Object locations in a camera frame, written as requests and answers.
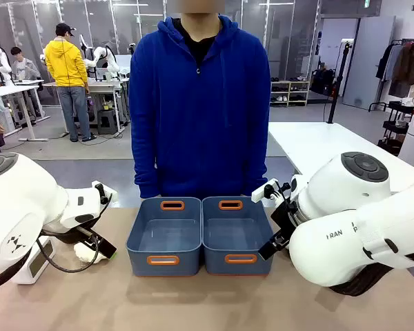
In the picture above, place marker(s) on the person's left forearm blue sleeve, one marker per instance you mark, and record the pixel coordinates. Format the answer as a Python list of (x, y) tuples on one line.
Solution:
[(257, 162)]

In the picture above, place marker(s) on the black bags pile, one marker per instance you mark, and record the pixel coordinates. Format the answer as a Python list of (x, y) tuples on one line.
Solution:
[(324, 82)]

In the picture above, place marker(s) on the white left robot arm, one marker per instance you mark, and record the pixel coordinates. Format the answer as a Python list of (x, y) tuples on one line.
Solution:
[(20, 207)]

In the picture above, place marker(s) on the wooden shoe rack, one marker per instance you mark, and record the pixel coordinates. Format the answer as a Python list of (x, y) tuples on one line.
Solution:
[(290, 93)]

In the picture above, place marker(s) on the person in yellow hoodie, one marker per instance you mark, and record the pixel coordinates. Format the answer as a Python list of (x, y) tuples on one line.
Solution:
[(65, 65)]

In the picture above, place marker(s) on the large white table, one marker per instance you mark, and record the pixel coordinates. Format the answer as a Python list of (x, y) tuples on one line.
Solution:
[(314, 145)]

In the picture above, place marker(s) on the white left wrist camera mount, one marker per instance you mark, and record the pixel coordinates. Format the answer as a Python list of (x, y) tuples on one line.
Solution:
[(105, 193)]

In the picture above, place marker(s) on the person in blue hoodie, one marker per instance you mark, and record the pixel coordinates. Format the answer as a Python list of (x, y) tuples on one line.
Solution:
[(200, 120)]

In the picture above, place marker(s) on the grey step stool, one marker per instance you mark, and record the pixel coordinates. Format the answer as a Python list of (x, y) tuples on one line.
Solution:
[(107, 122)]

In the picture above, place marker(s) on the white digital clock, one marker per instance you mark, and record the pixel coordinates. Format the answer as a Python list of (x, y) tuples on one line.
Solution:
[(38, 263)]

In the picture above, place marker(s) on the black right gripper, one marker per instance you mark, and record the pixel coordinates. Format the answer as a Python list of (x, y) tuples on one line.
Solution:
[(284, 219)]

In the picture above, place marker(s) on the seated person grey hoodie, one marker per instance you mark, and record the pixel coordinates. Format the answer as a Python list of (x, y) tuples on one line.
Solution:
[(24, 69)]

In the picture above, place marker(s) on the white background desk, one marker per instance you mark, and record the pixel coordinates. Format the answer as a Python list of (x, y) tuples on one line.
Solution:
[(17, 90), (103, 88)]

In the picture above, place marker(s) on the black trolley cart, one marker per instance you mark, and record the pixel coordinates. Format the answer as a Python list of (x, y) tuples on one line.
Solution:
[(396, 127)]

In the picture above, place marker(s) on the person's right forearm blue sleeve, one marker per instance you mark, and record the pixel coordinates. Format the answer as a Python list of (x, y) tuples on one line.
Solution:
[(145, 165)]

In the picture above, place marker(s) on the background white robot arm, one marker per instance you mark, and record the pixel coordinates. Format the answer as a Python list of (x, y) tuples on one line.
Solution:
[(101, 57), (1, 65)]

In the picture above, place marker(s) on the clothes rack with coats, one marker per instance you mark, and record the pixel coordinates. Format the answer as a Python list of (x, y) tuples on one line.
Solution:
[(405, 69)]

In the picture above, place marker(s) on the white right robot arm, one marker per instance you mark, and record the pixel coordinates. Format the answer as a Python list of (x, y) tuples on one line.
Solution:
[(348, 241)]

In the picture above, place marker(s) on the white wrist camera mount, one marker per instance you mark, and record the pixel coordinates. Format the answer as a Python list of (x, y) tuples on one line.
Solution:
[(105, 193), (262, 193)]

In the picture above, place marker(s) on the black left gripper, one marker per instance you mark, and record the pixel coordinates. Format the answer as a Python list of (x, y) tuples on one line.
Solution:
[(72, 236)]

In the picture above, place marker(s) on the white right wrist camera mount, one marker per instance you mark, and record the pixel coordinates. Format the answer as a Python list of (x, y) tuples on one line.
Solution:
[(262, 193)]

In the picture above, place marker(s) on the black tripod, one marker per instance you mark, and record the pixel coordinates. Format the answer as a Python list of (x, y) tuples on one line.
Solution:
[(336, 89)]

